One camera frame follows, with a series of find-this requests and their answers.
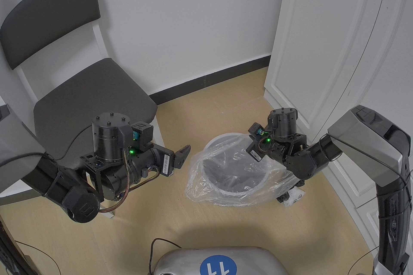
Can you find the white trash bin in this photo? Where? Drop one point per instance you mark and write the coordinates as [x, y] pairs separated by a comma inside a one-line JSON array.
[[222, 140]]

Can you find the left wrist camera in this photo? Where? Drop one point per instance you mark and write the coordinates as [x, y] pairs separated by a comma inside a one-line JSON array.
[[143, 135]]

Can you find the clear plastic bag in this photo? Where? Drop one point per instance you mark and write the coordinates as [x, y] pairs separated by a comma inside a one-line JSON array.
[[196, 183]]

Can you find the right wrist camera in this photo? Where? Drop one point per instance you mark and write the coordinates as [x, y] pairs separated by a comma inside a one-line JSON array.
[[255, 130]]

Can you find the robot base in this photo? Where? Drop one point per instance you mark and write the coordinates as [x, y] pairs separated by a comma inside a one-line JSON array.
[[193, 260]]

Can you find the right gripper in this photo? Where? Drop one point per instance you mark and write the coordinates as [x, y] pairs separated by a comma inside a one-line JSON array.
[[266, 148]]

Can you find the crumpled black plastic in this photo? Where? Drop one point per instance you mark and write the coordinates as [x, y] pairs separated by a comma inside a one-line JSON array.
[[285, 196]]

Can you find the crumpled white paper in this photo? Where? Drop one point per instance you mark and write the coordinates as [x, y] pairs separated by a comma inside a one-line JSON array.
[[296, 196]]

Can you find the grey padded white chair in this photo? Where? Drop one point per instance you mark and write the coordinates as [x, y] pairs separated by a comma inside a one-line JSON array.
[[90, 96]]

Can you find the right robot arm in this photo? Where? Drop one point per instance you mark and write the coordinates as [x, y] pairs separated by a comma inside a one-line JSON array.
[[371, 144]]

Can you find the white wardrobe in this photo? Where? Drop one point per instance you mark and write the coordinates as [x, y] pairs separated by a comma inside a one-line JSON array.
[[322, 41]]

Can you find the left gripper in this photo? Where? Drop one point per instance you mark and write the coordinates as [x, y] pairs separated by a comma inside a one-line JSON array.
[[151, 161]]

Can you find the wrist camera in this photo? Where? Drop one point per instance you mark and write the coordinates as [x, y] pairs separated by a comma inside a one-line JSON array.
[[255, 130], [143, 135]]

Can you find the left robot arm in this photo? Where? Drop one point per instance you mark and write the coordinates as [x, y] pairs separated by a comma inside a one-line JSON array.
[[109, 138]]

